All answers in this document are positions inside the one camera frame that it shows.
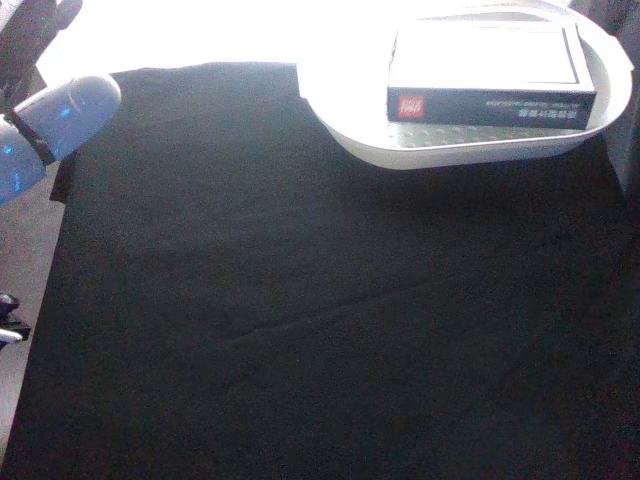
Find white oval dimpled tray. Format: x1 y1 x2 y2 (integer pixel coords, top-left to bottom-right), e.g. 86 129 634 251
297 0 634 171

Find black table cloth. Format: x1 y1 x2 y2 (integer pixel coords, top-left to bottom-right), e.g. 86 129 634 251
0 62 640 480

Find dark blue toy box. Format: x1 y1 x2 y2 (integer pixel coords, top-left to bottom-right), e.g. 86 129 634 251
386 22 597 132

